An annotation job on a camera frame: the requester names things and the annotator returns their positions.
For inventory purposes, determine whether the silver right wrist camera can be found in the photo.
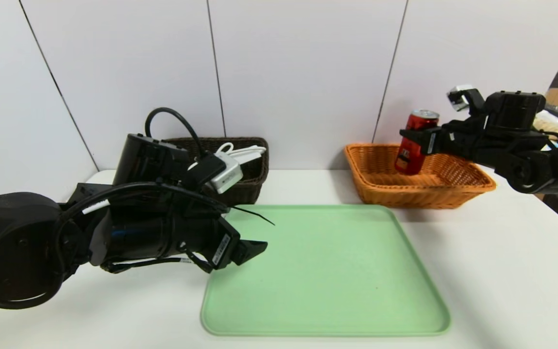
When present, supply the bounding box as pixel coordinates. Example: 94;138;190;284
447;85;476;113

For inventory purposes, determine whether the red soda can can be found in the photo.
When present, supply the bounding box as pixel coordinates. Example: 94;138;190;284
394;109;440;176

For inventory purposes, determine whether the light green plastic tray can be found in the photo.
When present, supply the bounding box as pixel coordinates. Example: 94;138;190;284
201;204;451;336

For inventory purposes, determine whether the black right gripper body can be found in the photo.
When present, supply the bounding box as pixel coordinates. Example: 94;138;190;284
420;119;481;161

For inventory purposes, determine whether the orange wicker basket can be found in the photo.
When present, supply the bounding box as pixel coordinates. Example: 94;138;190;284
344;143;496;210

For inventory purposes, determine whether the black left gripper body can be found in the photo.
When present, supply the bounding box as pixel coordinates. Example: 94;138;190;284
170;209;241;274

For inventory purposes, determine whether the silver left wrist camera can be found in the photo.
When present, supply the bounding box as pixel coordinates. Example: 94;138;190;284
210;154;244;194

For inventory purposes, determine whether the dark brown wicker basket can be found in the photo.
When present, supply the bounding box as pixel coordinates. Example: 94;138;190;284
163;137;269;206

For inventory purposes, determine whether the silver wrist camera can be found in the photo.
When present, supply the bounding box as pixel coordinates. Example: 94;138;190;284
447;85;476;113
210;154;244;194

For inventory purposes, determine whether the white power strip with cable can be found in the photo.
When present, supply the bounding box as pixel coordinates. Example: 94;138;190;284
189;142;267;170

